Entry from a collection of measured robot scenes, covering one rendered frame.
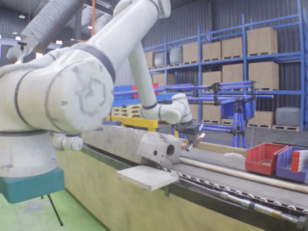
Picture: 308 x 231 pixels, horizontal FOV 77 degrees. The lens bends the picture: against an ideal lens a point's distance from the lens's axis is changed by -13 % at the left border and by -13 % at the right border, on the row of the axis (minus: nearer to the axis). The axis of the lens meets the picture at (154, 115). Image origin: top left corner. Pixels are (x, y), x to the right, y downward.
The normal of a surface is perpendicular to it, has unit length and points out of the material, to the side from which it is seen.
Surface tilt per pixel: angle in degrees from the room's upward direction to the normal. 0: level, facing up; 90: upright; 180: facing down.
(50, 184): 90
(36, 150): 71
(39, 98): 95
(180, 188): 90
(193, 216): 90
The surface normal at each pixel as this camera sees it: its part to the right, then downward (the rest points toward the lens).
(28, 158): 0.60, -0.32
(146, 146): -0.72, -0.29
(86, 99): 0.85, 0.07
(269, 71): -0.76, 0.04
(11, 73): 0.25, 0.11
